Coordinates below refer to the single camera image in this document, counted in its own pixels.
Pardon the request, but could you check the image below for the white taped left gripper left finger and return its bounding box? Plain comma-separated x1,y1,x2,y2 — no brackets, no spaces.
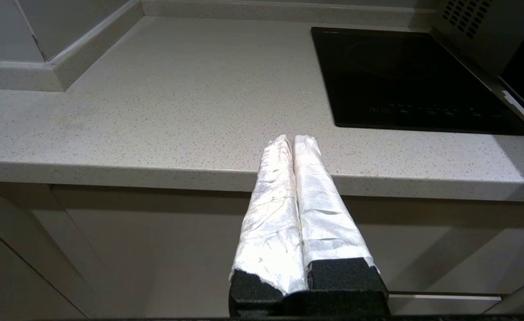
228,135,308,318

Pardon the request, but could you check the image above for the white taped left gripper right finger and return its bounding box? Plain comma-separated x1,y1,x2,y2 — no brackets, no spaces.
291,135,389,318

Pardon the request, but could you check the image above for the silver microwave oven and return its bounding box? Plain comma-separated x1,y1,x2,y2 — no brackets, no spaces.
431,0,524,77

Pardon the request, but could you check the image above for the large beige cabinet drawer front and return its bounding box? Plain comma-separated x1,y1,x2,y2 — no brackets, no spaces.
50,184,524,318

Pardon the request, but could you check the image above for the small beige cabinet drawer front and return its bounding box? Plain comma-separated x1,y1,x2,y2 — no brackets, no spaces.
388,292,503,317

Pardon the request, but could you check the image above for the black induction cooktop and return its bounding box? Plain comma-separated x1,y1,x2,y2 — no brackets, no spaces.
311,27,524,136

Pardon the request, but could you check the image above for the beige corner cabinet panel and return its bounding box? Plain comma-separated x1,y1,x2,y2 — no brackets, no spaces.
0,181,111,319

